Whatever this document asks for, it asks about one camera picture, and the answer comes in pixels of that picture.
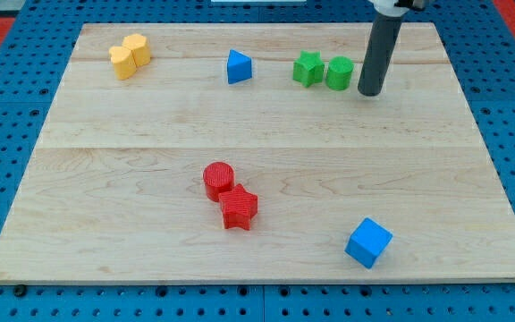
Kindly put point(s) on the red star block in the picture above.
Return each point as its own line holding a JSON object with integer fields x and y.
{"x": 238, "y": 207}

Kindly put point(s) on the green star block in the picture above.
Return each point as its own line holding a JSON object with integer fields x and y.
{"x": 308, "y": 68}

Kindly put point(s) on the red cylinder block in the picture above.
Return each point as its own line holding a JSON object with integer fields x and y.
{"x": 218, "y": 177}

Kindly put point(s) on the wooden board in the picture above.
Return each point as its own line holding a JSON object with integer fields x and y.
{"x": 113, "y": 193}

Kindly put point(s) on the blue triangle block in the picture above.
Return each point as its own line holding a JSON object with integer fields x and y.
{"x": 239, "y": 67}

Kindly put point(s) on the green cylinder block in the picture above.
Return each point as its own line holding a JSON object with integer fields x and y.
{"x": 340, "y": 70}

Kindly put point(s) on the blue cube block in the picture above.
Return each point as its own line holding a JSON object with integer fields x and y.
{"x": 368, "y": 242}

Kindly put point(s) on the yellow hexagon block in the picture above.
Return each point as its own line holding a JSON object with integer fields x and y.
{"x": 139, "y": 47}

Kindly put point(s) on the yellow heart block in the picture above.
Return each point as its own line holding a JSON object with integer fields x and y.
{"x": 122, "y": 61}

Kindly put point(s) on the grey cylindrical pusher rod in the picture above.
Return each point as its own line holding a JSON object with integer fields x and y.
{"x": 380, "y": 47}

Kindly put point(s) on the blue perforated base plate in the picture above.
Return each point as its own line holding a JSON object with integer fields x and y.
{"x": 39, "y": 37}

